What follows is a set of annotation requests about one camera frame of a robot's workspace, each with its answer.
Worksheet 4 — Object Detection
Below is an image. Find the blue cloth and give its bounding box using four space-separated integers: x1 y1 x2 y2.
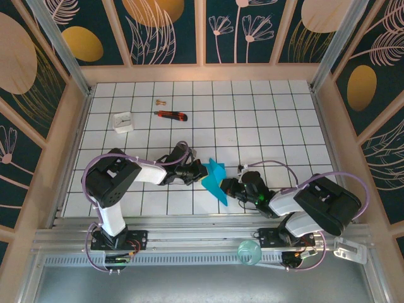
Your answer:
201 157 230 206

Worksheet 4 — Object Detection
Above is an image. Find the small white square clock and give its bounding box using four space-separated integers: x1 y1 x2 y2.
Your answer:
112 112 135 135

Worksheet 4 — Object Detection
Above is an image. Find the red black utility knife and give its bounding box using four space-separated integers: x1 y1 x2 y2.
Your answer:
153 110 189 123

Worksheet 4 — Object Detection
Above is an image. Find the clear green plastic cup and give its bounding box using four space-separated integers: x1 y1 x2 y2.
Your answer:
237 239 263 266

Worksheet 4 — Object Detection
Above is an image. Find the black controller board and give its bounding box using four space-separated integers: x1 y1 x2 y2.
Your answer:
282 249 313 270
104 252 131 270

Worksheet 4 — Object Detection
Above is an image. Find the aluminium table edge rail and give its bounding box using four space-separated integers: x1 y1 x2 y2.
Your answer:
52 213 354 227

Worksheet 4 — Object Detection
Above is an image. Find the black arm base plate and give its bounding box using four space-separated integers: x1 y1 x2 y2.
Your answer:
258 227 315 249
90 229 149 252

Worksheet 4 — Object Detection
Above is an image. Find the wide aluminium base rail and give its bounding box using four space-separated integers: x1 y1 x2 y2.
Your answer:
31 224 373 255

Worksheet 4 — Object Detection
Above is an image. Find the perforated metal cable tray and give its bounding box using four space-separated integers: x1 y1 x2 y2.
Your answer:
42 254 285 268

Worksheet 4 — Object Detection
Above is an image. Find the aluminium side rail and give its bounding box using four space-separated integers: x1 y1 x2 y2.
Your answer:
311 89 359 223
47 88 95 229

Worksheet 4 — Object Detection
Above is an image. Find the aluminium corner post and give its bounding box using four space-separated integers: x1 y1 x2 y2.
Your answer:
25 0 94 95
311 0 369 92

